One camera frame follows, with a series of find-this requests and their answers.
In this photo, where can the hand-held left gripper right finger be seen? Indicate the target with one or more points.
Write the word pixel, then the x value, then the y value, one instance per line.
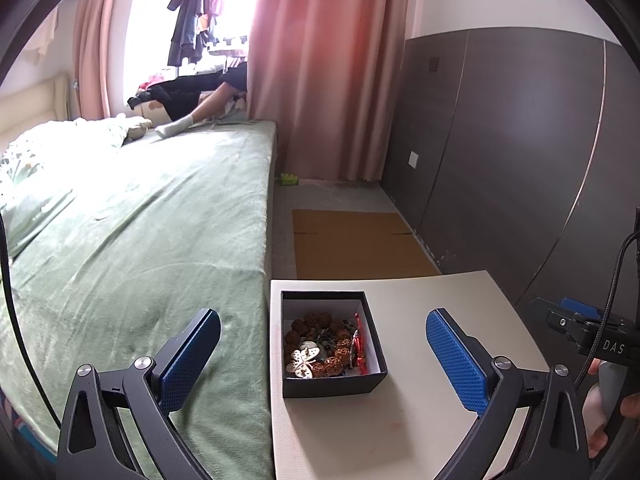
pixel 457 360

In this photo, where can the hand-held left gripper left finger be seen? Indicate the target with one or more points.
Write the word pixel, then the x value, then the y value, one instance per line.
pixel 192 365

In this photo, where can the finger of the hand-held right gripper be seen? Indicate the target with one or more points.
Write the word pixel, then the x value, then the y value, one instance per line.
pixel 580 306
pixel 541 310

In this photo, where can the black jewelry box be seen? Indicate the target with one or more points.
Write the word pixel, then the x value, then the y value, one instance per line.
pixel 330 387

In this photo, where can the person's right hand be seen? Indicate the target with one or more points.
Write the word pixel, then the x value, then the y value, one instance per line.
pixel 595 410

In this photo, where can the silver butterfly pendant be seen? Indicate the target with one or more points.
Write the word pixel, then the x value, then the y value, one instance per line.
pixel 302 360

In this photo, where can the bed with green sheet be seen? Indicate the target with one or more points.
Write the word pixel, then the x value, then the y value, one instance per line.
pixel 150 240

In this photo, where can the flat brown cardboard sheet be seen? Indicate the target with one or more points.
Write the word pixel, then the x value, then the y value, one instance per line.
pixel 350 245

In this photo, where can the blue patterned cloth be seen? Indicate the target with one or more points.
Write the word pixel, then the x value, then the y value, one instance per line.
pixel 30 432

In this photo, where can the small green toy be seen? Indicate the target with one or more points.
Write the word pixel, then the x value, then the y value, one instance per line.
pixel 288 179

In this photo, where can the beige pillow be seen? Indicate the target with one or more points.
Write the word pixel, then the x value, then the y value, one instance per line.
pixel 136 128

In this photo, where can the floral green quilt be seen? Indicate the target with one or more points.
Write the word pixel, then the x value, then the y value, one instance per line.
pixel 45 160

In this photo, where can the beige padded headboard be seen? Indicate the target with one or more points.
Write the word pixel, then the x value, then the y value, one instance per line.
pixel 30 105

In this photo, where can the white clutter pile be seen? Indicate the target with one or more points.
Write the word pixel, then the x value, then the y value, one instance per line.
pixel 227 50

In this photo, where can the wide pink curtain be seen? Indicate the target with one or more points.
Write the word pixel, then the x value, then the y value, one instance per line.
pixel 325 70

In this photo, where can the narrow pink curtain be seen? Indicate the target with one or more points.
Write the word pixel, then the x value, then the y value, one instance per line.
pixel 100 45

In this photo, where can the dark hanging garment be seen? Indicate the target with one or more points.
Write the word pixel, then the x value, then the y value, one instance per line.
pixel 187 25

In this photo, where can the beige hanging cloth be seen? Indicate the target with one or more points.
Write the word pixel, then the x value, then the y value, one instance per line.
pixel 42 32

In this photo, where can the white wall socket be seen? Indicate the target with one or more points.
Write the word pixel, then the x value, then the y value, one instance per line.
pixel 413 159

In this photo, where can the dark wall switch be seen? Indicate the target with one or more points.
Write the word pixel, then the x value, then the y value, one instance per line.
pixel 433 63

